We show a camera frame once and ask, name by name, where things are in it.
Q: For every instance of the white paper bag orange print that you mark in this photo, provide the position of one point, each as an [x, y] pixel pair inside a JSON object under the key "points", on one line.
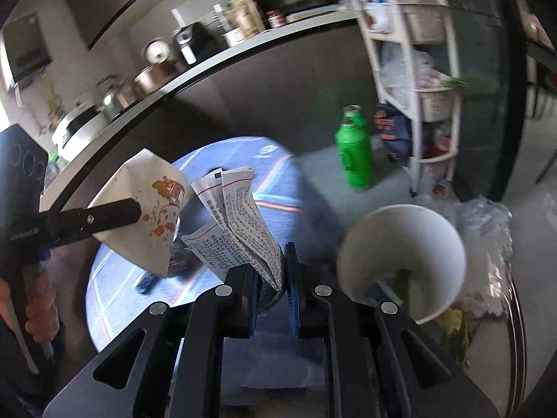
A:
{"points": [[143, 183]]}

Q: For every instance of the dark blue snack bag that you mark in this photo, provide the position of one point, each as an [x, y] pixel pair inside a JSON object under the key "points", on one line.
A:
{"points": [[394, 133]]}

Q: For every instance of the white paper cup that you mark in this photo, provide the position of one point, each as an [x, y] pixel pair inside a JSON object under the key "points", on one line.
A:
{"points": [[417, 244]]}

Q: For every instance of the green leaf scraps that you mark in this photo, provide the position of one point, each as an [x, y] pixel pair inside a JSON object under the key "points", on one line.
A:
{"points": [[454, 326]]}

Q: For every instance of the clear plastic bag on rack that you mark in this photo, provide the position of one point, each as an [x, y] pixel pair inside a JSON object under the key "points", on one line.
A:
{"points": [[402, 72]]}

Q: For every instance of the crumpled clear plastic bag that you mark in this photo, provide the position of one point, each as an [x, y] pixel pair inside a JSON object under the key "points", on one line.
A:
{"points": [[485, 235]]}

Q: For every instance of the green bottle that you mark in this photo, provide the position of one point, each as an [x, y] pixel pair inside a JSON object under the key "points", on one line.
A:
{"points": [[354, 152]]}

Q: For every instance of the range hood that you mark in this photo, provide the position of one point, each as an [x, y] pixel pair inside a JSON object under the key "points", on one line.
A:
{"points": [[28, 52]]}

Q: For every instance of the white shelf rack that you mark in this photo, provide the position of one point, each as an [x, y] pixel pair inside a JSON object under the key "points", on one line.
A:
{"points": [[452, 56]]}

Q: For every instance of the copper pot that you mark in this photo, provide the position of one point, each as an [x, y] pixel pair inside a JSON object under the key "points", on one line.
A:
{"points": [[156, 77]]}

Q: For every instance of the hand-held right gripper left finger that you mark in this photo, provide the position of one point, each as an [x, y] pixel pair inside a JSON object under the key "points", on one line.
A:
{"points": [[241, 309]]}

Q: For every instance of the black air fryer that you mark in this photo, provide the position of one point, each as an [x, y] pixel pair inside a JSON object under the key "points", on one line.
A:
{"points": [[196, 41]]}

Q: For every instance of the printed paper sheet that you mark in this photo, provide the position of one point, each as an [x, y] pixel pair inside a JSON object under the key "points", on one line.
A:
{"points": [[237, 226]]}

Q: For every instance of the brown paper package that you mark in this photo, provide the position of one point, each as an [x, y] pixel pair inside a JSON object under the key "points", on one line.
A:
{"points": [[246, 15]]}

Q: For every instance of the green plant sprig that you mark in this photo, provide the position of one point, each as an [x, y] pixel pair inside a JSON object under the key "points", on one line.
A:
{"points": [[454, 82]]}

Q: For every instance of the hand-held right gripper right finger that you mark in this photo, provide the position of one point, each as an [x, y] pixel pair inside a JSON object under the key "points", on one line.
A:
{"points": [[292, 296]]}

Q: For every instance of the person's left hand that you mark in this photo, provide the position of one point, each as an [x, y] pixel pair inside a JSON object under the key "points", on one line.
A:
{"points": [[42, 309]]}

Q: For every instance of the white rice cooker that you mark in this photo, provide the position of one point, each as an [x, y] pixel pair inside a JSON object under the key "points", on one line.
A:
{"points": [[76, 128]]}

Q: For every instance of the steel pot glass lid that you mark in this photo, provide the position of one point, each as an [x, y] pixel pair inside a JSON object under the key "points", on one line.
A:
{"points": [[115, 98]]}

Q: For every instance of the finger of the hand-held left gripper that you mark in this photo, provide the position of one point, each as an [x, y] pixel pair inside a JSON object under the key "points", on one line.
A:
{"points": [[95, 220]]}

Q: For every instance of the red lid jar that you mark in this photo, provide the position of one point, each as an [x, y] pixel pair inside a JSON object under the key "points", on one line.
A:
{"points": [[275, 18]]}

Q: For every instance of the blue striped tablecloth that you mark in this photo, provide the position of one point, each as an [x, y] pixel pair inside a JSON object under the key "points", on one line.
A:
{"points": [[278, 183]]}

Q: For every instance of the dark kitchen counter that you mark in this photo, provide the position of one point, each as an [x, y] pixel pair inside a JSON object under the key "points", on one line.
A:
{"points": [[261, 78]]}

